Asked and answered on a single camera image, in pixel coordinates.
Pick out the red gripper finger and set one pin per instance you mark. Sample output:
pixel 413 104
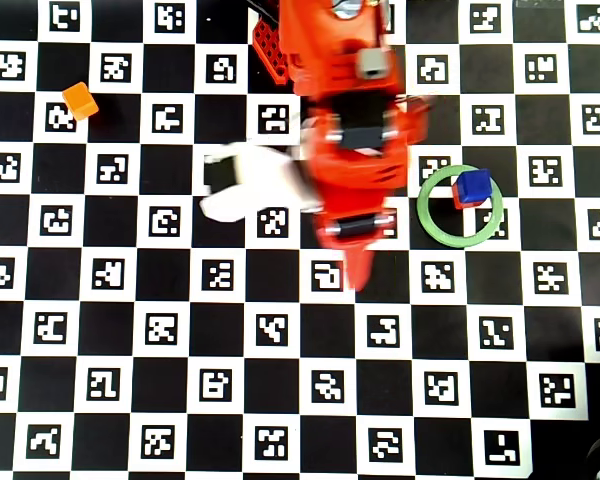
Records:
pixel 361 260

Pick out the red gripper body black motor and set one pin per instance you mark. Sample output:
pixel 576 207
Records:
pixel 356 228

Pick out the blue cube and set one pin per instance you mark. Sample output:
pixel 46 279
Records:
pixel 474 186

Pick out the red perforated robot base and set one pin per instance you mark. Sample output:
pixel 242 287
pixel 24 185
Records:
pixel 267 42

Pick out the orange cube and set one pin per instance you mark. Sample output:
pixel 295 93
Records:
pixel 80 100

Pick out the small grey box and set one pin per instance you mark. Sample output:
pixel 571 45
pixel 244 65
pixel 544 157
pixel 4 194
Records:
pixel 374 62

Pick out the black white marker checkerboard mat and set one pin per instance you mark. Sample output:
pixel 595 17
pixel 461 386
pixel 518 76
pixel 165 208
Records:
pixel 180 300

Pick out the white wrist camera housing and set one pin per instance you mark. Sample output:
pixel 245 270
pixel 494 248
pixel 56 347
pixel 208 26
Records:
pixel 260 180

